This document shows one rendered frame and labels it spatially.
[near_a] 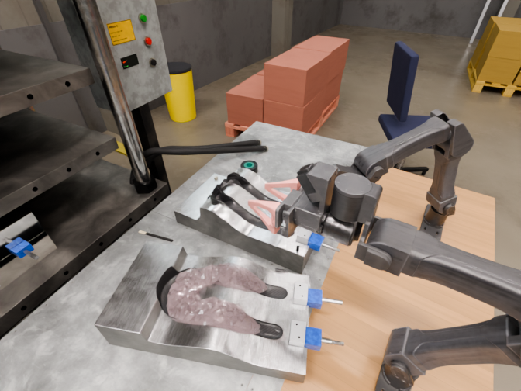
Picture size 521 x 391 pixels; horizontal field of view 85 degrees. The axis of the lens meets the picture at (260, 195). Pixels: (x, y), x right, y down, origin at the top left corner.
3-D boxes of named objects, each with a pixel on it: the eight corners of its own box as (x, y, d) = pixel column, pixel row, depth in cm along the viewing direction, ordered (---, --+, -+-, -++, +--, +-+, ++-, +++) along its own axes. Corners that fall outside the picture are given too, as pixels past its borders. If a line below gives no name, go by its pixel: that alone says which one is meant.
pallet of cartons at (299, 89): (218, 133, 327) (209, 56, 274) (281, 92, 420) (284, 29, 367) (294, 158, 286) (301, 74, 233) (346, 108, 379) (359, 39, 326)
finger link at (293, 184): (251, 185, 56) (295, 201, 52) (270, 167, 60) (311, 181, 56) (253, 211, 60) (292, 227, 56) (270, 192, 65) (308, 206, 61)
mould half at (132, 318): (308, 286, 87) (312, 264, 80) (303, 383, 67) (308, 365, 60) (154, 262, 94) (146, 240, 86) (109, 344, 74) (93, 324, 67)
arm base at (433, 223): (426, 221, 97) (448, 229, 94) (434, 189, 110) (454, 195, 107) (417, 237, 102) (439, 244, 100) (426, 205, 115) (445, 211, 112)
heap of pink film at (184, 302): (269, 279, 82) (270, 262, 77) (258, 342, 69) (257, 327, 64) (184, 266, 86) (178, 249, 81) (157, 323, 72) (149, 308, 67)
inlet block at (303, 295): (339, 299, 81) (343, 288, 77) (340, 316, 77) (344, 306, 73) (293, 292, 82) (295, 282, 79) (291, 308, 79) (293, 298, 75)
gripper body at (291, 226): (279, 210, 50) (319, 226, 47) (305, 180, 57) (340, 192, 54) (278, 236, 54) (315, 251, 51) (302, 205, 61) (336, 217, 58)
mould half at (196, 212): (326, 222, 108) (332, 194, 99) (301, 274, 90) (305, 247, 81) (215, 184, 125) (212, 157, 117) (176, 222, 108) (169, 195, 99)
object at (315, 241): (340, 250, 89) (343, 239, 86) (336, 262, 86) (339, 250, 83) (301, 236, 94) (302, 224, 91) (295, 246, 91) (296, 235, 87)
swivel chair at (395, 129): (430, 168, 273) (487, 47, 204) (429, 206, 233) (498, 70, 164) (364, 153, 293) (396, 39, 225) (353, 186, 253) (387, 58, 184)
